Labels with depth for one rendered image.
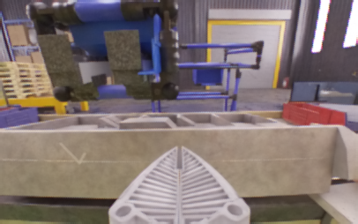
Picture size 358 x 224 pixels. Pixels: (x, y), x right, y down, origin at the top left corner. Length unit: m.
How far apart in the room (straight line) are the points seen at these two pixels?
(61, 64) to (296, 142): 0.53
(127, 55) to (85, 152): 0.31
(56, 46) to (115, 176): 0.33
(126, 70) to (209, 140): 0.26
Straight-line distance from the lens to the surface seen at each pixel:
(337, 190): 0.66
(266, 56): 12.50
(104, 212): 0.54
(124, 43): 0.21
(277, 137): 0.44
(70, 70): 0.25
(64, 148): 0.49
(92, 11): 0.29
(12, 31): 14.53
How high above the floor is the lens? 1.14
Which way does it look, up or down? 16 degrees down
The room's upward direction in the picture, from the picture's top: 1 degrees counter-clockwise
